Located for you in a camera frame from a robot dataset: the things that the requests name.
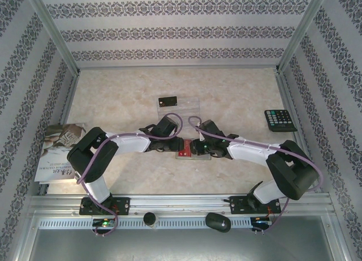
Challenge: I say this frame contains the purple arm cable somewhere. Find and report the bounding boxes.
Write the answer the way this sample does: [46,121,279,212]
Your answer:
[75,113,184,238]
[188,115,325,236]

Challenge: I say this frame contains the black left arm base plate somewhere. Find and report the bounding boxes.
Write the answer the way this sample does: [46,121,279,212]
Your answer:
[79,196,131,216]

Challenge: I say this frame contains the slotted grey cable duct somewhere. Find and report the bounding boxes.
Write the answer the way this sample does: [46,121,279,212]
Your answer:
[38,217,252,230]

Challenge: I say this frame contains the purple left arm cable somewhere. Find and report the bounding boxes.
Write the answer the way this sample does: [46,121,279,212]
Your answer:
[75,113,184,238]

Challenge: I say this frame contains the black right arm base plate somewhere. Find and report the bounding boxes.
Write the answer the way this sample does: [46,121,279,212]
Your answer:
[230,195,282,216]

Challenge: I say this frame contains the clear card holder case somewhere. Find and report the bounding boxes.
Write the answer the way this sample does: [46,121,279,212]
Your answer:
[175,146,213,160]

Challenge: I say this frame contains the magazine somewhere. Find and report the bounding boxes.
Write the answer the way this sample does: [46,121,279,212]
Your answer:
[34,122,87,185]

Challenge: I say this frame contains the grey metal panel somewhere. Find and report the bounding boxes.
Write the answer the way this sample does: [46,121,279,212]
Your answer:
[28,228,347,261]

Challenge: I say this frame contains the right control board green light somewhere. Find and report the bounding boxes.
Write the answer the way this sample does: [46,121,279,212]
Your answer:
[251,217,274,226]

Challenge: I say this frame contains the small jar with black lid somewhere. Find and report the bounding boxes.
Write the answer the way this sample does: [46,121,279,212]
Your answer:
[143,212,158,230]

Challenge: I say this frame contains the black credit card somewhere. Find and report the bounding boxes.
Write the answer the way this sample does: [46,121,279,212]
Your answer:
[158,96,179,108]

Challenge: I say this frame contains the aluminium frame post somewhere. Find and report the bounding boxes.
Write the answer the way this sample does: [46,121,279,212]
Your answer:
[24,0,81,76]
[274,0,332,75]

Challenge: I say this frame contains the red VIP credit card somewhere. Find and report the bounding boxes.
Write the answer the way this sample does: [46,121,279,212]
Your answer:
[178,139,195,157]

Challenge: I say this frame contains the clear acrylic tray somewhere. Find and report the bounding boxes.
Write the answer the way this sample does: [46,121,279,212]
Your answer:
[156,96,202,123]

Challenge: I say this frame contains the aluminium mounting rail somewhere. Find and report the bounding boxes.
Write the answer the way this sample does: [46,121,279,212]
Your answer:
[28,193,334,217]

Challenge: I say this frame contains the aluminium side rail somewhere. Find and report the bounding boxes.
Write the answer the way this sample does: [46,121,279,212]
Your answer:
[274,70,322,194]
[39,71,81,195]

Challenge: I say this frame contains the black computer mouse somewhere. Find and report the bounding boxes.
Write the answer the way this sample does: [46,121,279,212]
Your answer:
[205,212,231,233]

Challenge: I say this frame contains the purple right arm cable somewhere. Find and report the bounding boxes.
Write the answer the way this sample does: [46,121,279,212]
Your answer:
[188,115,325,236]

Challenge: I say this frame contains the left control board green light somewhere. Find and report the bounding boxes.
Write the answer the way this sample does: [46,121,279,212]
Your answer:
[92,219,117,228]

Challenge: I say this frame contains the black calculator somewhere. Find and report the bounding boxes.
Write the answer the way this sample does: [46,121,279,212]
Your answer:
[264,109,298,132]

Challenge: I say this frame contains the control board green light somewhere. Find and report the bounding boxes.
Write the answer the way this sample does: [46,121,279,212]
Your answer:
[92,219,117,228]
[251,217,274,226]

